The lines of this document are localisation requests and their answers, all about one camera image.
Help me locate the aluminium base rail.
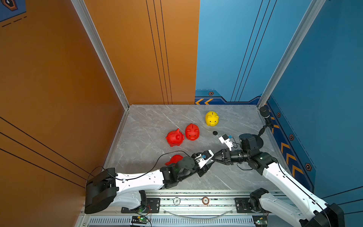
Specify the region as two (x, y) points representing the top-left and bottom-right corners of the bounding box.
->
(76, 190), (290, 227)

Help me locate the aluminium corner post right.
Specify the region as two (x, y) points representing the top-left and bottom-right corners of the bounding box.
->
(257, 0), (326, 110)

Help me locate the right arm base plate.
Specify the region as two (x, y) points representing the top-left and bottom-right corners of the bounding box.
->
(234, 197), (269, 213)

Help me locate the aluminium corner post left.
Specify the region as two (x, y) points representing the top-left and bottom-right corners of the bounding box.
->
(71, 0), (130, 111)

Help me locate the yellow piggy bank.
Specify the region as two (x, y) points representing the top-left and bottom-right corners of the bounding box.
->
(205, 111), (219, 127)

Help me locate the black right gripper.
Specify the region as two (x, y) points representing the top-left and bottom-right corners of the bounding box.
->
(210, 149), (250, 165)

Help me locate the green circuit board right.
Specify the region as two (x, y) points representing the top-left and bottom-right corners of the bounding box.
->
(252, 216), (268, 227)

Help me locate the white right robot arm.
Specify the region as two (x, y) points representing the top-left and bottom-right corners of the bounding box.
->
(213, 133), (345, 227)

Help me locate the green circuit board left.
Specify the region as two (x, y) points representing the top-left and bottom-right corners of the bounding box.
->
(131, 216), (149, 225)

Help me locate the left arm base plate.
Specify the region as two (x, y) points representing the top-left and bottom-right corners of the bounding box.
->
(121, 198), (161, 214)

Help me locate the green circuit board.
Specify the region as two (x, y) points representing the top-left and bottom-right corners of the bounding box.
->
(131, 216), (149, 225)
(252, 216), (268, 227)

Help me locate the aluminium corner post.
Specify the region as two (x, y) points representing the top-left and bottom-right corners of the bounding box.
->
(71, 0), (130, 111)
(257, 0), (326, 110)

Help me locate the red piggy bank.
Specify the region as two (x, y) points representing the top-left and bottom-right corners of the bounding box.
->
(165, 129), (184, 147)
(165, 155), (183, 166)
(185, 124), (200, 141)

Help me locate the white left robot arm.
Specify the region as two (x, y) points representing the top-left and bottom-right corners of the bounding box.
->
(84, 150), (214, 214)

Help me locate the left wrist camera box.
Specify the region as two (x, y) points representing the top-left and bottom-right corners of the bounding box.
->
(195, 150), (214, 169)

